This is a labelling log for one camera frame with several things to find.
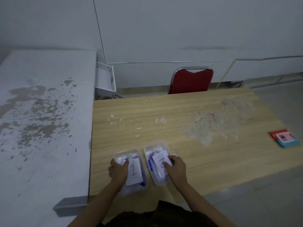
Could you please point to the person's left hand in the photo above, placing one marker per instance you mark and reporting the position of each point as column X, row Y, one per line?
column 117, row 172

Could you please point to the person's right hand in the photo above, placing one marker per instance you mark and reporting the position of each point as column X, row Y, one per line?
column 177, row 171

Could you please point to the person's right thumb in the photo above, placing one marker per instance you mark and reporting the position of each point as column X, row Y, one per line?
column 166, row 164

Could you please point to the person's left thumb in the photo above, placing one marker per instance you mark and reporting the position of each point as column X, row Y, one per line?
column 125, row 163

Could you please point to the white paper label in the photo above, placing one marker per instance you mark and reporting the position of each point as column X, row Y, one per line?
column 159, row 161
column 134, row 172

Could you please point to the clear plastic container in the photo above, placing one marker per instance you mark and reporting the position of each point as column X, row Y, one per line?
column 138, row 154
column 151, row 148

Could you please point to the person's right forearm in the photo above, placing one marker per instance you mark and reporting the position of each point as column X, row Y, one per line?
column 203, row 206

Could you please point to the person's left forearm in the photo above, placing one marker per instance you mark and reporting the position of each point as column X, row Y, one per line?
column 94, row 206

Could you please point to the person's dark clothing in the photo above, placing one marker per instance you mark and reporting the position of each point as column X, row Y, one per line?
column 158, row 216

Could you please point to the red padded chair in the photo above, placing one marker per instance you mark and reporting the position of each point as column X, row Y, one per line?
column 190, row 81

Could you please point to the thin wooden stick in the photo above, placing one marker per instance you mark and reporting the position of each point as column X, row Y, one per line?
column 226, row 73

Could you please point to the red and teal card box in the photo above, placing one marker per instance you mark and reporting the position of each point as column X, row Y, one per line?
column 284, row 138

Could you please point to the white metal shelf frame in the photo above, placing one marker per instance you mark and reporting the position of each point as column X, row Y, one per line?
column 105, row 79

